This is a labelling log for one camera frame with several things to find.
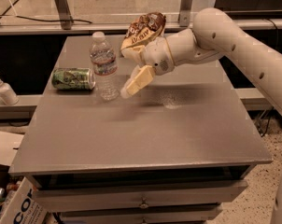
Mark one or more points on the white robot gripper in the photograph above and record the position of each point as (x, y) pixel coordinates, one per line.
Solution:
(156, 55)

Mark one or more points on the clear plastic water bottle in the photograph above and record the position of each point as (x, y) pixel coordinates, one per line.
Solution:
(105, 66)

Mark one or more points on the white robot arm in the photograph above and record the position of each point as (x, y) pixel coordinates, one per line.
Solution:
(213, 35)

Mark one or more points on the green soda can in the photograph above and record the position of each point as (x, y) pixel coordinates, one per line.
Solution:
(73, 79)

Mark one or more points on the white pump lotion bottle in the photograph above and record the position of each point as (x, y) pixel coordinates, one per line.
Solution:
(7, 94)

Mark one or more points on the brown chip bag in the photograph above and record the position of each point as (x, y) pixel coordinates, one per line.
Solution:
(144, 30)

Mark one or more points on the grey drawer cabinet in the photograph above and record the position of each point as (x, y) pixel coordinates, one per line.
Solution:
(187, 126)

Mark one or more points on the upper grey drawer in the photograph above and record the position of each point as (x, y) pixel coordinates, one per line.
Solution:
(144, 196)

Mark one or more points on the grey drawer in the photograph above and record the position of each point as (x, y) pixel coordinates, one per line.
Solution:
(182, 214)
(144, 196)

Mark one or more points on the brown cardboard box flap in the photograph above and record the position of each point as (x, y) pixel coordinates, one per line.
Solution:
(9, 144)

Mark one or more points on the lower grey drawer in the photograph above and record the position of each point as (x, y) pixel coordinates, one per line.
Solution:
(182, 214)

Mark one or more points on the white cardboard box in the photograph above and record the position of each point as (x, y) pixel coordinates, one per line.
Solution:
(21, 208)

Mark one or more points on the right metal rail bracket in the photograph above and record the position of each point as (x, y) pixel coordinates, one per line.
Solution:
(184, 13)

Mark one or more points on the metal rail bracket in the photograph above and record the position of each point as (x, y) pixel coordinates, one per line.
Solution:
(65, 17)
(184, 13)

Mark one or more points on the left metal rail bracket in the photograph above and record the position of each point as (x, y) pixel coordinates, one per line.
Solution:
(65, 17)

